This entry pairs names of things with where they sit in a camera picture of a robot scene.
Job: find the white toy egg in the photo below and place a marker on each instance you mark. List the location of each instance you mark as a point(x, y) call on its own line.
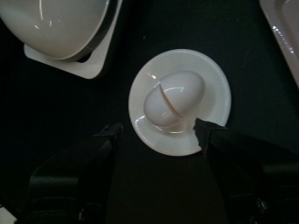
point(183, 90)

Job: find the white dish at edge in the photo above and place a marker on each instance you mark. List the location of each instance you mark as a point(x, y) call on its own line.
point(289, 26)

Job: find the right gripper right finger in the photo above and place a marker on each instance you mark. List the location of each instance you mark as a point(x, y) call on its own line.
point(257, 180)

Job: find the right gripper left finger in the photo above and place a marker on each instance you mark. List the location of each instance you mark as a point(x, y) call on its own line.
point(70, 180)

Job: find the small white plate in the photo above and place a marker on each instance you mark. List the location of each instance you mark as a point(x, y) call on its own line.
point(213, 81)

